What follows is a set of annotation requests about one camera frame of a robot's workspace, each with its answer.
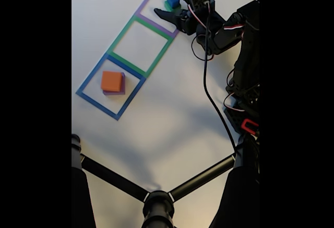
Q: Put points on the purple block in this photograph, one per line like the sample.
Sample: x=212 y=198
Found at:
x=123 y=87

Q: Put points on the green tape square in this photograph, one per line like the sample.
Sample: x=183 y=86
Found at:
x=128 y=65

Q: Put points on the purple tape square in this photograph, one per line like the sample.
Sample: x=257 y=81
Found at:
x=154 y=24

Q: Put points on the blue tape square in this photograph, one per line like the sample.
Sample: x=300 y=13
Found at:
x=96 y=106

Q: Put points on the orange block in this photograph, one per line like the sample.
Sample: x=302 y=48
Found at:
x=111 y=80

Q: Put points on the red clamp part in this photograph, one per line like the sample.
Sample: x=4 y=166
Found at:
x=244 y=125

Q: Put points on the green cube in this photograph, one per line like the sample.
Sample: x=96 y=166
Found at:
x=169 y=7

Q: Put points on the black tripod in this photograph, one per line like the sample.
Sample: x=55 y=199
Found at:
x=157 y=207

